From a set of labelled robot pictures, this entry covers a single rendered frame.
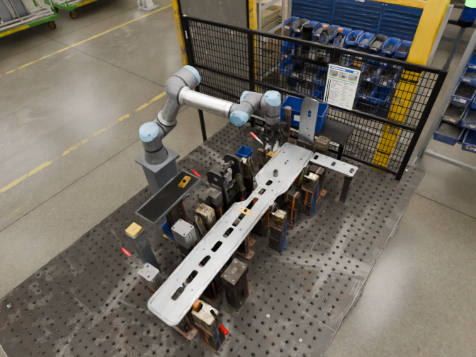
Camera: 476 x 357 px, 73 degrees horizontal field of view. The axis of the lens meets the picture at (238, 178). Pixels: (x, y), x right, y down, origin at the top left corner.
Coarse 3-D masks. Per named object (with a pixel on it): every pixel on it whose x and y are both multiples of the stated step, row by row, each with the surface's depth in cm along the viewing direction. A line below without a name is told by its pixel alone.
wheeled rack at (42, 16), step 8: (32, 8) 692; (40, 8) 681; (16, 16) 657; (24, 16) 649; (32, 16) 657; (40, 16) 649; (48, 16) 653; (56, 16) 659; (0, 24) 625; (8, 24) 632; (16, 24) 625; (24, 24) 629; (32, 24) 634; (48, 24) 669; (0, 32) 606; (8, 32) 611; (16, 32) 621
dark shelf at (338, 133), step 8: (256, 112) 245; (264, 112) 245; (264, 120) 241; (328, 120) 233; (296, 128) 229; (328, 128) 226; (336, 128) 226; (344, 128) 225; (352, 128) 225; (328, 136) 221; (336, 136) 220; (344, 136) 220; (336, 144) 216
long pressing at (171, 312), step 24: (288, 144) 221; (264, 168) 206; (288, 168) 205; (264, 192) 192; (216, 240) 170; (240, 240) 170; (192, 264) 161; (216, 264) 160; (168, 288) 153; (192, 288) 152; (168, 312) 145
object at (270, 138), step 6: (264, 126) 158; (270, 126) 157; (276, 126) 158; (264, 132) 161; (270, 132) 162; (276, 132) 163; (264, 138) 165; (270, 138) 161; (276, 138) 164; (270, 144) 164
